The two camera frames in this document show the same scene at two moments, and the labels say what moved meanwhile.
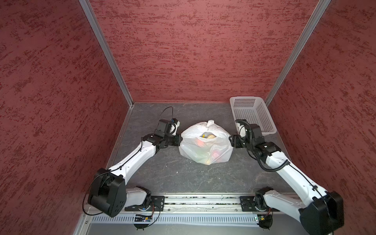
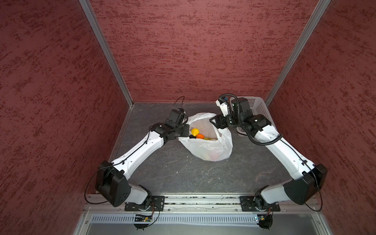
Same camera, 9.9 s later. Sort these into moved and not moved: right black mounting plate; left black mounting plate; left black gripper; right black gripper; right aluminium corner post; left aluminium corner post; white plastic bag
Moved: right black gripper; left black gripper; white plastic bag
Not moved: right aluminium corner post; left aluminium corner post; left black mounting plate; right black mounting plate
